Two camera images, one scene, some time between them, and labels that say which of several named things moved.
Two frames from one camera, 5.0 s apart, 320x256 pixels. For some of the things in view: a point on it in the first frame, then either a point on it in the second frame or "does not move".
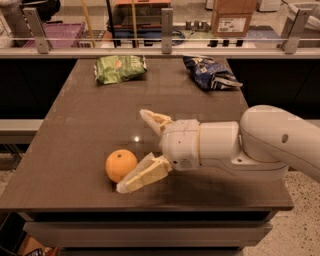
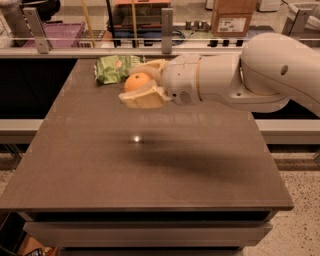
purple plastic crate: [60, 35] does not move
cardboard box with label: [232, 18] does not move
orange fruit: [119, 163] to [136, 80]
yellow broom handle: [89, 25] does not move
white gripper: [181, 144] to [180, 79]
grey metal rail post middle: [167, 29] does not move
